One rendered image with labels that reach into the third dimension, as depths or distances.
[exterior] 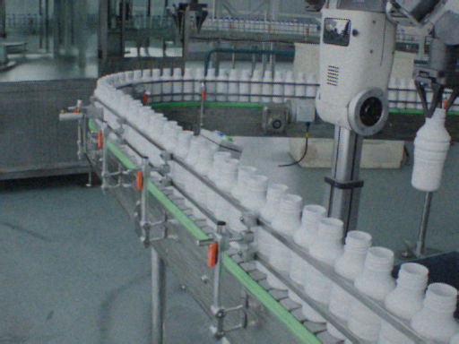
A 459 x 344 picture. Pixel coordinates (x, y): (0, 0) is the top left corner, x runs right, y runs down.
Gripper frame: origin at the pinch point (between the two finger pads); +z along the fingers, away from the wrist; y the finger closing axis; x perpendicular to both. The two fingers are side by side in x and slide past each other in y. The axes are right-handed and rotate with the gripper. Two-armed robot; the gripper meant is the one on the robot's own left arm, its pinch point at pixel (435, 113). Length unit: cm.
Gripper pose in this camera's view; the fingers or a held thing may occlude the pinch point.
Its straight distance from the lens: 114.5
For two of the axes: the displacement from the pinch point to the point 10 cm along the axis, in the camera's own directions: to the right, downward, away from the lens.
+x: -4.8, -3.0, 8.2
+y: 8.8, -1.0, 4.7
